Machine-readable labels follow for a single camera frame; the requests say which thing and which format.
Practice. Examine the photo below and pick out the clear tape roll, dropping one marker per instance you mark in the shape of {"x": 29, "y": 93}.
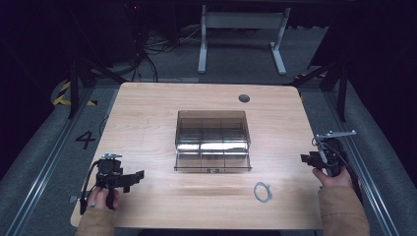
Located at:
{"x": 256, "y": 193}

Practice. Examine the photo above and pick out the yellow black hazard tape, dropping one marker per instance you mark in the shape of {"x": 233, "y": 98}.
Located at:
{"x": 60, "y": 98}

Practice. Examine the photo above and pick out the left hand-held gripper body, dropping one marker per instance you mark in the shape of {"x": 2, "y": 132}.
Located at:
{"x": 107, "y": 167}

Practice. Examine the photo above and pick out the black metal stand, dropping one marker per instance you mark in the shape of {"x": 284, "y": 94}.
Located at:
{"x": 342, "y": 88}
{"x": 74, "y": 88}

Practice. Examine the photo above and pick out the white metal desk frame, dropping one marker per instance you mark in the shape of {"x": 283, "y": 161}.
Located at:
{"x": 244, "y": 20}

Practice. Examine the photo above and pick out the small metal table bracket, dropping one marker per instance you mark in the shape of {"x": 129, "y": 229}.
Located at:
{"x": 72, "y": 199}

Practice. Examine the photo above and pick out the transparent smoky drawer organizer box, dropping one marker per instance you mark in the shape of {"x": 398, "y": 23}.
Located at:
{"x": 212, "y": 141}

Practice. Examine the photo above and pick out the grey round table grommet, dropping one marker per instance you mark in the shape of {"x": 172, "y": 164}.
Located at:
{"x": 244, "y": 98}

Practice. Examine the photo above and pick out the person's left hand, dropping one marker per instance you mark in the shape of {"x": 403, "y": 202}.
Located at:
{"x": 98, "y": 198}

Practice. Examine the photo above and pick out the person's right hand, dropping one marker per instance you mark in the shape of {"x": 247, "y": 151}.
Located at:
{"x": 334, "y": 180}

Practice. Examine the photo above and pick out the aluminium floor rail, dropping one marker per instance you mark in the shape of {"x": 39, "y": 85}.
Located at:
{"x": 364, "y": 164}
{"x": 49, "y": 164}

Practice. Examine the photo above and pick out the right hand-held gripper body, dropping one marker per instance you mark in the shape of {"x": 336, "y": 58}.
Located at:
{"x": 329, "y": 154}

